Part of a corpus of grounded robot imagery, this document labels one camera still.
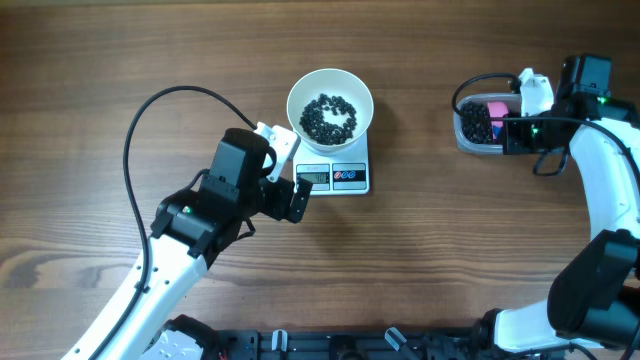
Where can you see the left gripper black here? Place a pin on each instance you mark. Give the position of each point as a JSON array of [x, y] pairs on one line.
[[288, 200]]

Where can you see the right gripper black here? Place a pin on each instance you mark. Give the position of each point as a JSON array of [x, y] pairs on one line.
[[511, 136]]

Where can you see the pink scoop with blue handle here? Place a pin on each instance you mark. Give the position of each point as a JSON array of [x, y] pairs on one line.
[[497, 110]]

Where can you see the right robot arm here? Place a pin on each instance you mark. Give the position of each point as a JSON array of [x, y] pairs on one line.
[[589, 305]]

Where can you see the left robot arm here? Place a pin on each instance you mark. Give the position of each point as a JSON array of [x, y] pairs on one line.
[[191, 228]]

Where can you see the white digital kitchen scale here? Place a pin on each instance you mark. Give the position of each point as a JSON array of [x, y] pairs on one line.
[[345, 172]]

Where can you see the black beans in bowl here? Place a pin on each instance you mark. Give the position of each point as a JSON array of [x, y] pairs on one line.
[[329, 120]]

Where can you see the white bowl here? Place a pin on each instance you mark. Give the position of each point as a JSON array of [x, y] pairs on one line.
[[335, 82]]

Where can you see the clear plastic container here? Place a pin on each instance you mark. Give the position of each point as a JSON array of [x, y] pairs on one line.
[[512, 101]]

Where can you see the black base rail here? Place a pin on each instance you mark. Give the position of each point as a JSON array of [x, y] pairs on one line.
[[345, 345]]

